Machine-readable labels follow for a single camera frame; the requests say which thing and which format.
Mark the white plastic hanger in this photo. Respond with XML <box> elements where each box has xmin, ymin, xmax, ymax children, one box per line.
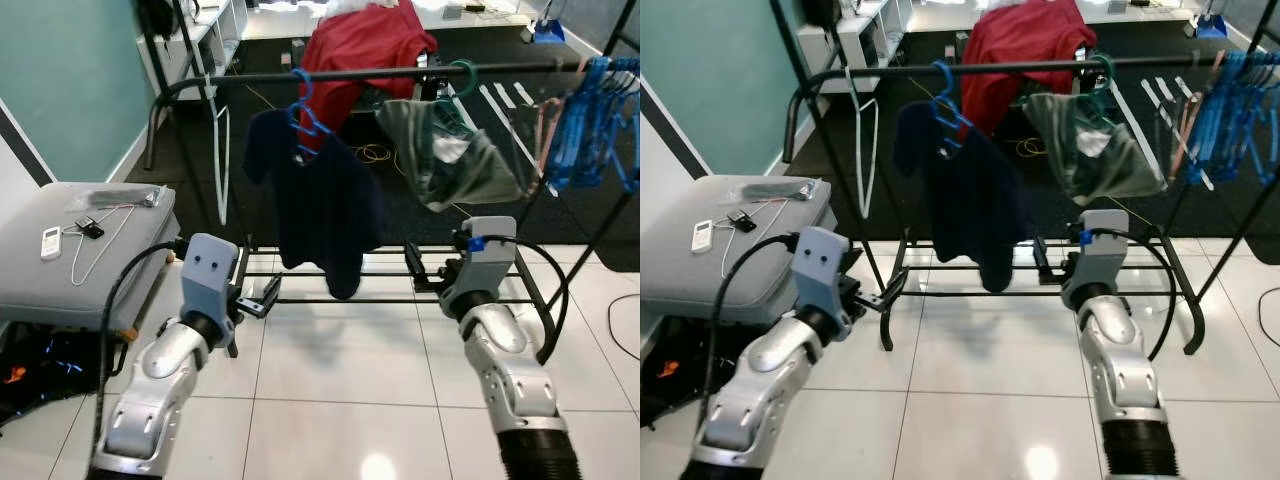
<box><xmin>203</xmin><ymin>75</ymin><xmax>234</xmax><ymax>227</ymax></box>
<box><xmin>845</xmin><ymin>68</ymin><xmax>881</xmax><ymax>221</ymax></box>

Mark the pink plastic hanger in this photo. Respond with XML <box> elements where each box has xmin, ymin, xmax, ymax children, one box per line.
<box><xmin>533</xmin><ymin>95</ymin><xmax>569</xmax><ymax>186</ymax></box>
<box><xmin>1180</xmin><ymin>50</ymin><xmax>1226</xmax><ymax>161</ymax></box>

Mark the dark green plastic hanger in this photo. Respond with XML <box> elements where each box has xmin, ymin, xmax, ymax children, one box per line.
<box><xmin>1085</xmin><ymin>53</ymin><xmax>1119</xmax><ymax>126</ymax></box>
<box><xmin>432</xmin><ymin>60</ymin><xmax>481</xmax><ymax>136</ymax></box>

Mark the dark navy shirt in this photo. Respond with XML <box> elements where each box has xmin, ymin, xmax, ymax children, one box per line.
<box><xmin>243</xmin><ymin>107</ymin><xmax>389</xmax><ymax>301</ymax></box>
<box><xmin>893</xmin><ymin>100</ymin><xmax>1031</xmax><ymax>294</ymax></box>

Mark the olive green garment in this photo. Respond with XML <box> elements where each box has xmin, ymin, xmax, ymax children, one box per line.
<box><xmin>1022</xmin><ymin>92</ymin><xmax>1169</xmax><ymax>206</ymax></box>
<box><xmin>375</xmin><ymin>97</ymin><xmax>528</xmax><ymax>214</ymax></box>

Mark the clear plastic packet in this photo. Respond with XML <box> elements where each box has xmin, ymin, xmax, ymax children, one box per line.
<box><xmin>715</xmin><ymin>178</ymin><xmax>823</xmax><ymax>204</ymax></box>
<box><xmin>64</xmin><ymin>184</ymin><xmax>167</xmax><ymax>212</ymax></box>

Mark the grey cushioned ottoman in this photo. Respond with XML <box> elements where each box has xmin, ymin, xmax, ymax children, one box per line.
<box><xmin>0</xmin><ymin>181</ymin><xmax>182</xmax><ymax>333</ymax></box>
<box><xmin>640</xmin><ymin>175</ymin><xmax>839</xmax><ymax>326</ymax></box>

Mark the black metal clothes rack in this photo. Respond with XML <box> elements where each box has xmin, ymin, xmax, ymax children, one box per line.
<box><xmin>143</xmin><ymin>0</ymin><xmax>641</xmax><ymax>363</ymax></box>
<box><xmin>768</xmin><ymin>0</ymin><xmax>1280</xmax><ymax>357</ymax></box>

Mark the black bag with blue print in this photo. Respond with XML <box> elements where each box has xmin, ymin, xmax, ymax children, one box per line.
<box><xmin>640</xmin><ymin>318</ymin><xmax>721</xmax><ymax>421</ymax></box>
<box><xmin>0</xmin><ymin>322</ymin><xmax>113</xmax><ymax>426</ymax></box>

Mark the red garment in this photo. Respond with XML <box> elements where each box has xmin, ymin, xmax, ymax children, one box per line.
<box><xmin>960</xmin><ymin>0</ymin><xmax>1098</xmax><ymax>141</ymax></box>
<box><xmin>298</xmin><ymin>0</ymin><xmax>439</xmax><ymax>153</ymax></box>

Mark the white shelf unit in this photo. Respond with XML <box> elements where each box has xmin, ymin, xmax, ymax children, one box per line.
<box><xmin>138</xmin><ymin>0</ymin><xmax>251</xmax><ymax>101</ymax></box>
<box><xmin>795</xmin><ymin>0</ymin><xmax>916</xmax><ymax>96</ymax></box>

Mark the black hanging bag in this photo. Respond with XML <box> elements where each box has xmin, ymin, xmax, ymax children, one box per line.
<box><xmin>800</xmin><ymin>0</ymin><xmax>843</xmax><ymax>29</ymax></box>
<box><xmin>137</xmin><ymin>0</ymin><xmax>179</xmax><ymax>39</ymax></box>

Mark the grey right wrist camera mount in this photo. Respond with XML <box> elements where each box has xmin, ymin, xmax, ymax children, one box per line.
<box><xmin>440</xmin><ymin>216</ymin><xmax>519</xmax><ymax>321</ymax></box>
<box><xmin>1060</xmin><ymin>210</ymin><xmax>1132</xmax><ymax>313</ymax></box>

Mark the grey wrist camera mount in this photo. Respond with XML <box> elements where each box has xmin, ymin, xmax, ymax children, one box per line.
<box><xmin>440</xmin><ymin>216</ymin><xmax>519</xmax><ymax>321</ymax></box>
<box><xmin>181</xmin><ymin>233</ymin><xmax>242</xmax><ymax>348</ymax></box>
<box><xmin>1060</xmin><ymin>210</ymin><xmax>1132</xmax><ymax>313</ymax></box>
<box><xmin>794</xmin><ymin>226</ymin><xmax>864</xmax><ymax>342</ymax></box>

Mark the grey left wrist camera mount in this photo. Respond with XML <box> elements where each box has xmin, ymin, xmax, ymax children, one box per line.
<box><xmin>794</xmin><ymin>226</ymin><xmax>864</xmax><ymax>342</ymax></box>
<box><xmin>181</xmin><ymin>233</ymin><xmax>242</xmax><ymax>348</ymax></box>

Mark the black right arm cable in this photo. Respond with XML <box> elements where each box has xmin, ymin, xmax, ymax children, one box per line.
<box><xmin>455</xmin><ymin>232</ymin><xmax>573</xmax><ymax>366</ymax></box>
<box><xmin>1080</xmin><ymin>228</ymin><xmax>1181</xmax><ymax>363</ymax></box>

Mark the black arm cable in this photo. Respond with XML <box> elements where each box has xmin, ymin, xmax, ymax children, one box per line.
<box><xmin>93</xmin><ymin>238</ymin><xmax>189</xmax><ymax>451</ymax></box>
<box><xmin>1080</xmin><ymin>228</ymin><xmax>1181</xmax><ymax>363</ymax></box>
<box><xmin>700</xmin><ymin>232</ymin><xmax>801</xmax><ymax>431</ymax></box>
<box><xmin>455</xmin><ymin>232</ymin><xmax>573</xmax><ymax>366</ymax></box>

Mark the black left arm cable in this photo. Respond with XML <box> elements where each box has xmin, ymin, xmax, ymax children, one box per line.
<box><xmin>700</xmin><ymin>232</ymin><xmax>801</xmax><ymax>431</ymax></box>
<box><xmin>93</xmin><ymin>238</ymin><xmax>189</xmax><ymax>451</ymax></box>

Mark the thin white wire hanger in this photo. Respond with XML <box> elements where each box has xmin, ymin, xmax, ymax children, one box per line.
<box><xmin>68</xmin><ymin>200</ymin><xmax>141</xmax><ymax>288</ymax></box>
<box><xmin>718</xmin><ymin>195</ymin><xmax>796</xmax><ymax>281</ymax></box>

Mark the black floor cable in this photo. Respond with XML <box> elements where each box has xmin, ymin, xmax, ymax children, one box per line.
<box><xmin>604</xmin><ymin>292</ymin><xmax>641</xmax><ymax>363</ymax></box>

